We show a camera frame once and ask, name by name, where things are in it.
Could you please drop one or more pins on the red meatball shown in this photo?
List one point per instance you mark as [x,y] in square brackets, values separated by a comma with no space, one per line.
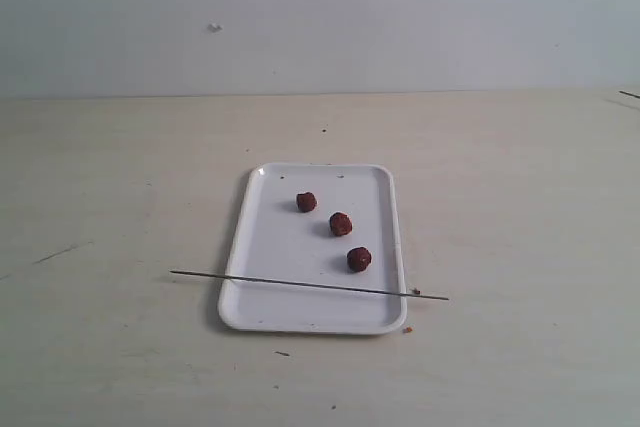
[340,224]
[358,259]
[306,202]

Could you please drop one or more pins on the thin metal skewer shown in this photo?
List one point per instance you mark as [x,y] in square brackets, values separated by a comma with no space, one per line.
[307,285]

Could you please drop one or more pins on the white plastic tray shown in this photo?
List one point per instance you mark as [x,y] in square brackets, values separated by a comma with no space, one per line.
[274,240]

